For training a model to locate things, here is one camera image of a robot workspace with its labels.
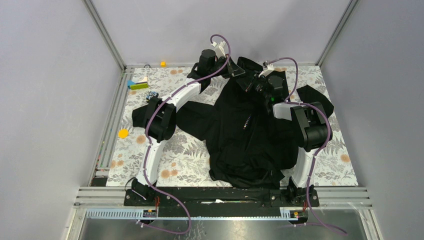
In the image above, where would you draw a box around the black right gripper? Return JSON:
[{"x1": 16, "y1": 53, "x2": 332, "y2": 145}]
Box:
[{"x1": 235, "y1": 71, "x2": 271, "y2": 102}]

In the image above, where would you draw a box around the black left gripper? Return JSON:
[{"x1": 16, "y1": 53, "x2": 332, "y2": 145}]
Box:
[{"x1": 208, "y1": 53, "x2": 245, "y2": 79}]

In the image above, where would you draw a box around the black zip-up jacket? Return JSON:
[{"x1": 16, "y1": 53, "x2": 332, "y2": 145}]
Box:
[{"x1": 132, "y1": 57, "x2": 334, "y2": 189}]

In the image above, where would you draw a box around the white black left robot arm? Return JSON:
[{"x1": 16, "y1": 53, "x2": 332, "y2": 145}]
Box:
[{"x1": 126, "y1": 49, "x2": 245, "y2": 206}]

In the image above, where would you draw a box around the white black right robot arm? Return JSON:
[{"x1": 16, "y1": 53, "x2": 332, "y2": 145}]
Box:
[{"x1": 236, "y1": 73, "x2": 332, "y2": 208}]

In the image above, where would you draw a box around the small black blue toy car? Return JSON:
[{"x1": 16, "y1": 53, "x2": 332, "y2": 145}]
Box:
[{"x1": 145, "y1": 91, "x2": 159, "y2": 102}]

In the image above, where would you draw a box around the floral patterned table mat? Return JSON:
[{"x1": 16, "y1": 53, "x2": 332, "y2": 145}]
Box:
[{"x1": 106, "y1": 66, "x2": 358, "y2": 187}]

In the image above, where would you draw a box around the green purple toy block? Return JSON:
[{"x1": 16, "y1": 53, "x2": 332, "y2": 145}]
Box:
[{"x1": 127, "y1": 76, "x2": 149, "y2": 90}]

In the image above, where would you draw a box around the yellow round disc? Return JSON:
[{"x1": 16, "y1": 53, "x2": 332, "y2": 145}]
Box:
[{"x1": 118, "y1": 129, "x2": 129, "y2": 139}]

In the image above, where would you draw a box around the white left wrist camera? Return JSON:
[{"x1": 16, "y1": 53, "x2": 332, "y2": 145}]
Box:
[{"x1": 211, "y1": 41, "x2": 230, "y2": 60}]

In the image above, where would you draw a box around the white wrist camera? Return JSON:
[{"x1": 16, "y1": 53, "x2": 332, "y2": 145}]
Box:
[
  {"x1": 211, "y1": 41, "x2": 230, "y2": 60},
  {"x1": 258, "y1": 61, "x2": 275, "y2": 78}
]

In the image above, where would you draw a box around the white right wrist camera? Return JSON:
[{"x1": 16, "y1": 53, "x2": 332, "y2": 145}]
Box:
[{"x1": 258, "y1": 61, "x2": 275, "y2": 78}]

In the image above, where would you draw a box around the aluminium corner frame post right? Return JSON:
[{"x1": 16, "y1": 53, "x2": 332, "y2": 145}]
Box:
[{"x1": 315, "y1": 0, "x2": 360, "y2": 67}]

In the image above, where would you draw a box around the aluminium corner frame post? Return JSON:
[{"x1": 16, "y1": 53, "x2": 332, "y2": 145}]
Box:
[
  {"x1": 82, "y1": 0, "x2": 127, "y2": 71},
  {"x1": 315, "y1": 0, "x2": 360, "y2": 67}
]

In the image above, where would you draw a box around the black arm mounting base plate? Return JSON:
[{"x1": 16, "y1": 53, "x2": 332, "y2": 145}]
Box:
[{"x1": 123, "y1": 187, "x2": 304, "y2": 218}]

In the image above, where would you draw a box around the aluminium corner frame post left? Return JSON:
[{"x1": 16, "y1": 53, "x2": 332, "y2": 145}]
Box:
[{"x1": 82, "y1": 0, "x2": 127, "y2": 71}]

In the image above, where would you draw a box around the aluminium front rail frame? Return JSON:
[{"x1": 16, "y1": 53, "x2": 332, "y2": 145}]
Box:
[{"x1": 67, "y1": 186, "x2": 382, "y2": 240}]

